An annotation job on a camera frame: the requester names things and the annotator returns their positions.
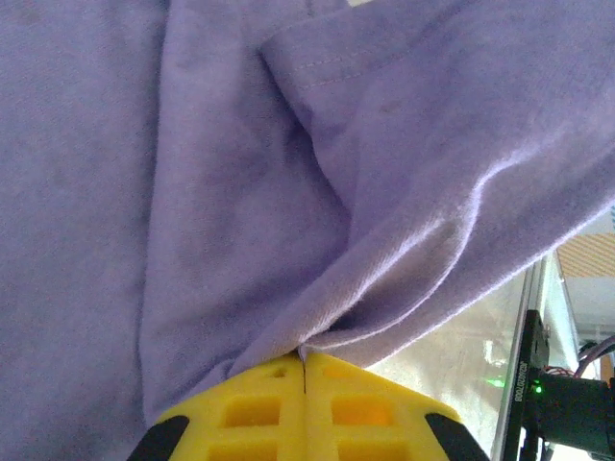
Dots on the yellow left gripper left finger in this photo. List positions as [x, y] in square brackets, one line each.
[250, 413]

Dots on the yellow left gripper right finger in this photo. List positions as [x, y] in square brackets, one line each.
[365, 413]

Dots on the purple t-shirt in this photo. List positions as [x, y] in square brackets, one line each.
[240, 168]

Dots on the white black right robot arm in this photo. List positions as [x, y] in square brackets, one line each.
[576, 408]

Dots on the long aluminium base rail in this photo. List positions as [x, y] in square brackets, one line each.
[521, 298]

